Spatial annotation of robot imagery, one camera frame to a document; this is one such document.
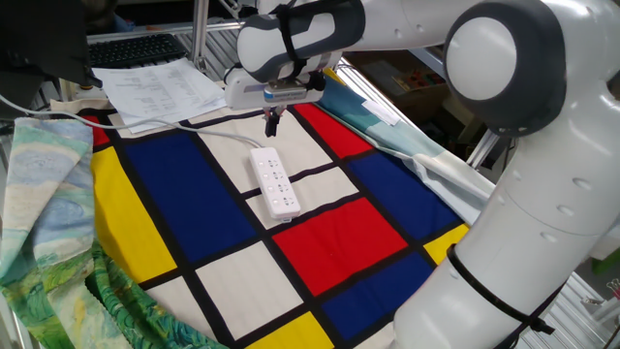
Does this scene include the slanted aluminium frame leg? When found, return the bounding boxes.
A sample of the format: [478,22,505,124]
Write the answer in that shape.
[466,129,500,170]

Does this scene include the aluminium frame rail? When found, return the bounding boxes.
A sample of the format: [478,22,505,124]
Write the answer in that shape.
[86,18,246,46]

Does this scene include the green plastic item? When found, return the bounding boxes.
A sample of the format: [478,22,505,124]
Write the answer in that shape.
[591,246,620,275]

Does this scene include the teal and white cloth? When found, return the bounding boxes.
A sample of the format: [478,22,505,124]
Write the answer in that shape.
[317,67,496,227]

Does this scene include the white paper tag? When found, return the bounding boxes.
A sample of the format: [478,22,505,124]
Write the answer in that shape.
[361,99,401,127]

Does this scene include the green painted landscape cloth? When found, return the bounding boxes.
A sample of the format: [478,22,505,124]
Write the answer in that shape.
[0,117,229,349]

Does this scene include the grey power strip cable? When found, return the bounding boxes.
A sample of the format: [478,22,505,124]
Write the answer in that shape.
[0,93,265,149]

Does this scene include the colour-block Mondrian tablecloth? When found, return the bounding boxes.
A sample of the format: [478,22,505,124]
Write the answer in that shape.
[50,84,471,349]

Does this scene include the black monitor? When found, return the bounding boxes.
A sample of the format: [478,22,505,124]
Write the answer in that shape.
[0,0,104,120]

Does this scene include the printed paper sheets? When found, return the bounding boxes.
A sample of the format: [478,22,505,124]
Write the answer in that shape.
[91,56,229,135]

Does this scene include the black keyboard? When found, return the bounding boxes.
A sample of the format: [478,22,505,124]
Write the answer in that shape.
[87,32,189,69]

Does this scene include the metal gripper mount bracket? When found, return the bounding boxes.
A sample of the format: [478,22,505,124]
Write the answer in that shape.
[263,79,312,105]

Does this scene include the upright aluminium frame post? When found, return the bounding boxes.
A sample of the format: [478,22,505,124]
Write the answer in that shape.
[190,0,211,74]

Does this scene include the white four-socket power strip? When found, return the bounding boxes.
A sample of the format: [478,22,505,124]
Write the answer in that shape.
[248,146,302,223]

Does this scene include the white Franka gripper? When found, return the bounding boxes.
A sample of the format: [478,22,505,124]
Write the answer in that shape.
[223,66,325,139]

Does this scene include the brown cardboard box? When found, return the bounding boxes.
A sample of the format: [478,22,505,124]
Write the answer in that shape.
[343,50,466,146]

